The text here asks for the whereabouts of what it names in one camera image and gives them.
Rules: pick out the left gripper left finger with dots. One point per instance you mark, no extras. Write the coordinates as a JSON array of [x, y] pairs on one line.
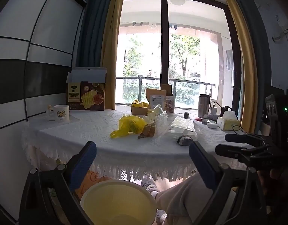
[[36, 206]]

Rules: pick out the cream plastic trash bin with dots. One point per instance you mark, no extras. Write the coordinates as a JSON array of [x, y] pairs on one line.
[[119, 202]]

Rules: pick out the yellow curtain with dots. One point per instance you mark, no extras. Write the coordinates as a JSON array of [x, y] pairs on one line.
[[250, 101], [109, 50]]

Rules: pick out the person's grey trouser leg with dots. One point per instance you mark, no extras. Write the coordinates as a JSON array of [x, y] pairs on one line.
[[183, 203]]

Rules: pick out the white power adapter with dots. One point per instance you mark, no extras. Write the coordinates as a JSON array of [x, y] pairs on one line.
[[215, 111]]

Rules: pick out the white earbuds case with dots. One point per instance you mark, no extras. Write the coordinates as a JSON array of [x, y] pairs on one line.
[[212, 125]]

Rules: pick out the brown snack wrapper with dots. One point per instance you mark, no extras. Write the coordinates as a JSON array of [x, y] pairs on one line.
[[148, 131]]

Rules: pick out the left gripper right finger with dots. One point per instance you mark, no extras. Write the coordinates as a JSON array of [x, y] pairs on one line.
[[237, 196]]

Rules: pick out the steel thermos tumbler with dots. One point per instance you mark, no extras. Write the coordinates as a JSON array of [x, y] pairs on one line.
[[203, 105]]

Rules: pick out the kraft paper pouch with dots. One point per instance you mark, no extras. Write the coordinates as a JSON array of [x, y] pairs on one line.
[[155, 98]]

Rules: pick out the white lace tablecloth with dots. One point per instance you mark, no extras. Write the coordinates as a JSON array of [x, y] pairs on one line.
[[120, 158]]

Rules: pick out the yellow tissue box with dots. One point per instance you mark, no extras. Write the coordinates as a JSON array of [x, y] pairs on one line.
[[228, 121]]

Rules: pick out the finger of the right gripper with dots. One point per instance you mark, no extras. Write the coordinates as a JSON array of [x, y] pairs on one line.
[[235, 151], [250, 139]]

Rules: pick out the clear plastic bag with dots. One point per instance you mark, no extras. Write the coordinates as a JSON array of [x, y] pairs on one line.
[[161, 125]]

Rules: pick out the small dark figurine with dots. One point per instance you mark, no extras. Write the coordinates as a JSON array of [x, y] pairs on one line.
[[186, 115]]

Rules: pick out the white cartoon mug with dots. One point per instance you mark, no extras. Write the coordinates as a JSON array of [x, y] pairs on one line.
[[58, 113]]

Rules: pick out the yellow green printed bag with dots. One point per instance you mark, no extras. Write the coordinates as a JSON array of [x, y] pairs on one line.
[[156, 113]]

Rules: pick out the small cardboard box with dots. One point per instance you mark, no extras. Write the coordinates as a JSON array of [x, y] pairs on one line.
[[139, 108]]

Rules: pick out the yellow plastic bag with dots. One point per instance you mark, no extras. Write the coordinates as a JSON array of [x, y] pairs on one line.
[[129, 124]]

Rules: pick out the small photo printed carton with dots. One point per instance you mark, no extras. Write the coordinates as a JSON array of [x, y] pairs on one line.
[[170, 98]]

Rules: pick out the white socks package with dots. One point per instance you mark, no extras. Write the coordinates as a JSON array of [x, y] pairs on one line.
[[181, 127]]

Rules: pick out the right yellow curtain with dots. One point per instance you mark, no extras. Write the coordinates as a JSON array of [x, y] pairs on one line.
[[250, 101]]

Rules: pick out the dark snack cracker box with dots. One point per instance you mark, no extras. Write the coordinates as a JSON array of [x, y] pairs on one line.
[[86, 89]]

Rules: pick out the left yellow curtain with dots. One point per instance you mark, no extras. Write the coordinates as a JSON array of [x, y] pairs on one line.
[[109, 50]]

